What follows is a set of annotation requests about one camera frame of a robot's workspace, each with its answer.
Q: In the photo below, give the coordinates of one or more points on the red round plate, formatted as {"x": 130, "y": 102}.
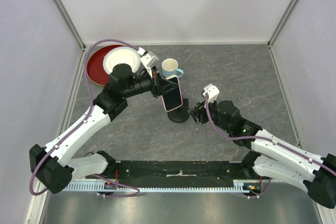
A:
{"x": 94, "y": 68}

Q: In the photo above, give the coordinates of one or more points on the right aluminium frame post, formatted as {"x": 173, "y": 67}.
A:
{"x": 282, "y": 22}

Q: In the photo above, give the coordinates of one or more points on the left aluminium frame post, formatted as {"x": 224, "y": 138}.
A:
{"x": 69, "y": 23}

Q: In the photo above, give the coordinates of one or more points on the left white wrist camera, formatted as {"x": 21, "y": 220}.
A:
{"x": 148, "y": 59}

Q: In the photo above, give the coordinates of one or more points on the aluminium frame post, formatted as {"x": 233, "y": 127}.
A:
{"x": 69, "y": 23}
{"x": 282, "y": 22}

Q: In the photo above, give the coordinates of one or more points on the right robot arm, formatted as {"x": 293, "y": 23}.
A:
{"x": 274, "y": 158}

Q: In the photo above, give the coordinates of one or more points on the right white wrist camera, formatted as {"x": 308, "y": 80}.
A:
{"x": 212, "y": 91}

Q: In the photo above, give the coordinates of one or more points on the white paper plate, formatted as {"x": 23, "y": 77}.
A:
{"x": 121, "y": 55}

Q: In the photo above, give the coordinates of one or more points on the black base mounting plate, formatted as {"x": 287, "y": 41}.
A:
{"x": 179, "y": 174}

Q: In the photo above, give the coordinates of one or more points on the smartphone with beige case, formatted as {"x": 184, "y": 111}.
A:
{"x": 173, "y": 99}

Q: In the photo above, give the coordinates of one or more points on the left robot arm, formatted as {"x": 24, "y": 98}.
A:
{"x": 53, "y": 164}

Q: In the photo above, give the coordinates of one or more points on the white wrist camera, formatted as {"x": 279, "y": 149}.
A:
{"x": 148, "y": 59}
{"x": 212, "y": 91}

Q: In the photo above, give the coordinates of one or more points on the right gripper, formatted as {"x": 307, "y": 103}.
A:
{"x": 200, "y": 108}

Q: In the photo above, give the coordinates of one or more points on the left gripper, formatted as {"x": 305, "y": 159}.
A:
{"x": 160, "y": 85}

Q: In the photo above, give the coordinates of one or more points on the black phone stand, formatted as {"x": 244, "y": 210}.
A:
{"x": 181, "y": 114}

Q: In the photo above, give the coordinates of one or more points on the white slotted cable duct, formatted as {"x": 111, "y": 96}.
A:
{"x": 95, "y": 185}

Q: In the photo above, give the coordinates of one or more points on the light blue mug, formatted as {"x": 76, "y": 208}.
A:
{"x": 171, "y": 67}

